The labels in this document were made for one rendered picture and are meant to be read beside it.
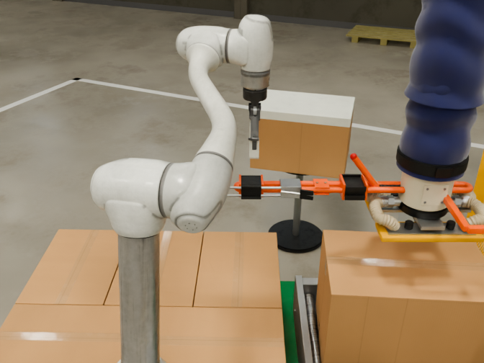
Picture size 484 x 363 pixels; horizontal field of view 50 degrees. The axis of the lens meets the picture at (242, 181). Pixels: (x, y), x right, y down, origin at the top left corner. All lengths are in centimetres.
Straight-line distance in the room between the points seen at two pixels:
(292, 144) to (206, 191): 209
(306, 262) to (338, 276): 163
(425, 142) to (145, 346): 102
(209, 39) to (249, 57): 13
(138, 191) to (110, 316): 126
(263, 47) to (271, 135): 171
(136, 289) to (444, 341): 118
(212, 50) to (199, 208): 57
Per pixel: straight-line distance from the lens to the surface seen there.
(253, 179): 176
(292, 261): 353
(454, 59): 160
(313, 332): 227
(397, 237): 178
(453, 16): 158
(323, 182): 179
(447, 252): 215
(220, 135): 127
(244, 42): 153
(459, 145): 173
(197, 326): 228
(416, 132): 171
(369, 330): 196
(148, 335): 137
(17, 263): 379
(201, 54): 153
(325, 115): 312
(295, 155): 323
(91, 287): 255
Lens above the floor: 213
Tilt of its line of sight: 28 degrees down
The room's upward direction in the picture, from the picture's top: straight up
